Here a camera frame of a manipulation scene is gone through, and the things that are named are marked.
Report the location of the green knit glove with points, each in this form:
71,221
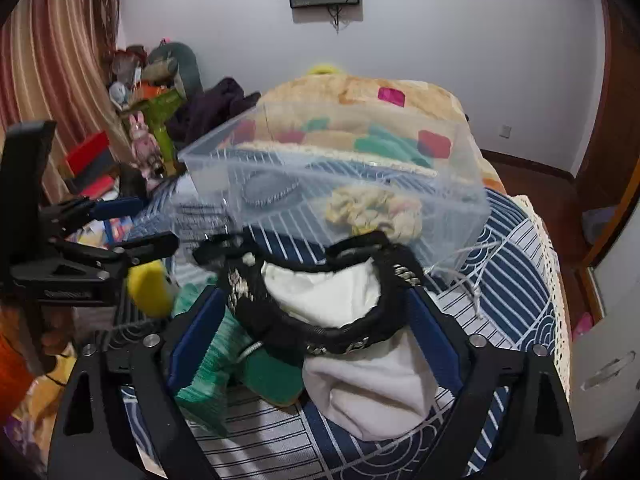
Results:
205,400

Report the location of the grey green plush dinosaur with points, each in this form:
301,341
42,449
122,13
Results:
175,64

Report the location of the brown wooden door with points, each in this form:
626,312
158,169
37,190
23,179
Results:
609,173

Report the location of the white fleece cloth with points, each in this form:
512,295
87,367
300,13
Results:
378,392

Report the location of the pink rabbit toy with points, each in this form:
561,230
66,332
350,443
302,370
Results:
145,148

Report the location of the white wall socket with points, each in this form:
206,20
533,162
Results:
505,132

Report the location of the clear plastic storage box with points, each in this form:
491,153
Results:
455,208

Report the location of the yellow plush headboard toy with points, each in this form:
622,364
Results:
323,69

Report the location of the striped brown curtain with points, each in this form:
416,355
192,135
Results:
56,65

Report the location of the yellow fuzzy ball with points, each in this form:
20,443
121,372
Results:
151,289

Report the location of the red black box stack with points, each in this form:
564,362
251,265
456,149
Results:
90,169

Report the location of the black chain strap pouch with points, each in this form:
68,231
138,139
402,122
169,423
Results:
241,259

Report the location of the green cardboard box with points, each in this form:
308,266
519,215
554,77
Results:
157,112

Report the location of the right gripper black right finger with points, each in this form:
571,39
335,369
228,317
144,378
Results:
510,417

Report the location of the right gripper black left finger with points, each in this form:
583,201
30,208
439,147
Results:
92,437

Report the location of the orange sleeve forearm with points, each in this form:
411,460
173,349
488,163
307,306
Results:
15,377

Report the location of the yellow cartoon print cloth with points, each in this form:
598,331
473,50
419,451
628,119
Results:
364,209

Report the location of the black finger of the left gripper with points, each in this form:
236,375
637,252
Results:
135,252
82,210

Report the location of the yellow green sponge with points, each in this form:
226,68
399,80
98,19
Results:
276,382

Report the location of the dark purple clothing pile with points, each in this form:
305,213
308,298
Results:
207,110

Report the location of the left hand holding gripper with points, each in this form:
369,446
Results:
52,329

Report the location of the colourful fleece blanket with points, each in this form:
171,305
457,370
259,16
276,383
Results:
410,121

